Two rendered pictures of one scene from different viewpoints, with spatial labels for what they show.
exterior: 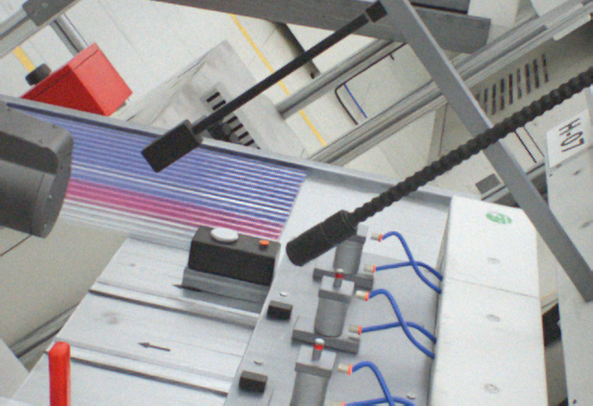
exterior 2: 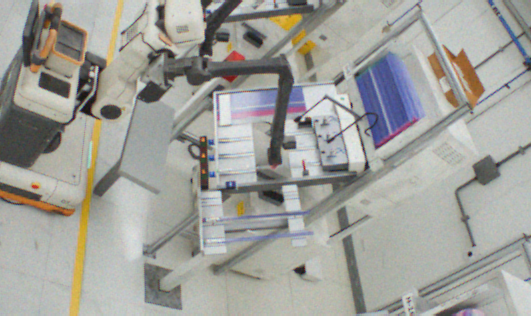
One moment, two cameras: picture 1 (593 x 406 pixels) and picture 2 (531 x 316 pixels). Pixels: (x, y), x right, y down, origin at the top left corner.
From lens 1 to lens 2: 1.95 m
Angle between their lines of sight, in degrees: 30
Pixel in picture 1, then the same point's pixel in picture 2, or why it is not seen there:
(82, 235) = not seen: hidden behind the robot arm
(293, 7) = (266, 14)
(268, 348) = (321, 144)
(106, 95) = not seen: hidden behind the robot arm
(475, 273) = (343, 116)
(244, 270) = (307, 123)
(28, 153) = (292, 142)
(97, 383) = (298, 154)
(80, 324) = not seen: hidden behind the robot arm
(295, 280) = (318, 127)
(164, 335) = (301, 140)
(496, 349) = (351, 133)
